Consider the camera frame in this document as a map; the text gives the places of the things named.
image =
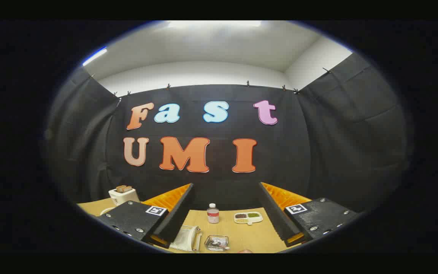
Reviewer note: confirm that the clear plastic bottle red label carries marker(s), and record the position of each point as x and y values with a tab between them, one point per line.
213	215

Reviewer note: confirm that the yellow beans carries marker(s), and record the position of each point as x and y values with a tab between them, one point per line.
243	220

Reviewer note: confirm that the red beans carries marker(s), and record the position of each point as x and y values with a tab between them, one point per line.
240	215

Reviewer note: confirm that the white toaster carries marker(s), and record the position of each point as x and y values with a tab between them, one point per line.
126	197

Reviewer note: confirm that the white divided dish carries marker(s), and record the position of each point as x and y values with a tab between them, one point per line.
259	219

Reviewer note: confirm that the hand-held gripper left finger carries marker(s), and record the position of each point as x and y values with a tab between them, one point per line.
177	213

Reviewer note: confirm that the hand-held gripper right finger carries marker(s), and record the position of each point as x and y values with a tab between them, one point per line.
276	213

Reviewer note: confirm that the toast slice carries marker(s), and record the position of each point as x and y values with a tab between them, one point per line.
124	188

